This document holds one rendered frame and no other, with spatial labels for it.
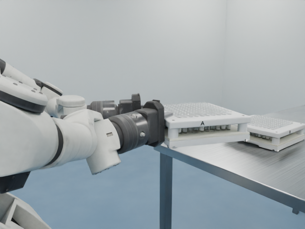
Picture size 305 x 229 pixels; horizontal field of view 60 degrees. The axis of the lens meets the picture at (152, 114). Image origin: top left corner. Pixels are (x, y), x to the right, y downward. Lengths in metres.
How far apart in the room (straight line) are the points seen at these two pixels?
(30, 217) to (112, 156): 0.43
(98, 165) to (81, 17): 3.92
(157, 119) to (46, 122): 0.37
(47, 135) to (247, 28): 5.19
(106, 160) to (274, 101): 4.58
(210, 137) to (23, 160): 0.51
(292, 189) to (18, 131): 0.69
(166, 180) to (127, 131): 0.61
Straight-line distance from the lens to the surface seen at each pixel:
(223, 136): 0.76
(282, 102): 4.91
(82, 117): 0.49
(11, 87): 0.32
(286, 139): 1.20
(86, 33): 4.37
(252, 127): 1.15
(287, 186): 0.85
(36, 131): 0.33
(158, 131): 0.68
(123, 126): 0.58
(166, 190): 1.18
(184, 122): 0.69
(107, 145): 0.55
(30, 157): 0.34
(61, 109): 0.91
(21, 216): 0.91
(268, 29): 5.13
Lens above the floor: 1.23
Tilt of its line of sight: 12 degrees down
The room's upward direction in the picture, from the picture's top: straight up
